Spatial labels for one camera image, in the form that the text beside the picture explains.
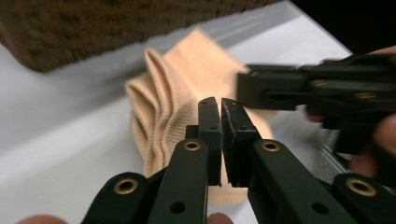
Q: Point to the metal floor rail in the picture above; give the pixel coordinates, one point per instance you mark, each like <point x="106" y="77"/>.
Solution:
<point x="328" y="165"/>

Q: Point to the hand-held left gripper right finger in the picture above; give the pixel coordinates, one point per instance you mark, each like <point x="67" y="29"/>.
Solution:
<point x="243" y="149"/>

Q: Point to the brown woven basket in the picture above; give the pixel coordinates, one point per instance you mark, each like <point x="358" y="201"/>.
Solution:
<point x="93" y="28"/>

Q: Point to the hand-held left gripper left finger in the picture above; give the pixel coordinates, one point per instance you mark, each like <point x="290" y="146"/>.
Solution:
<point x="199" y="155"/>

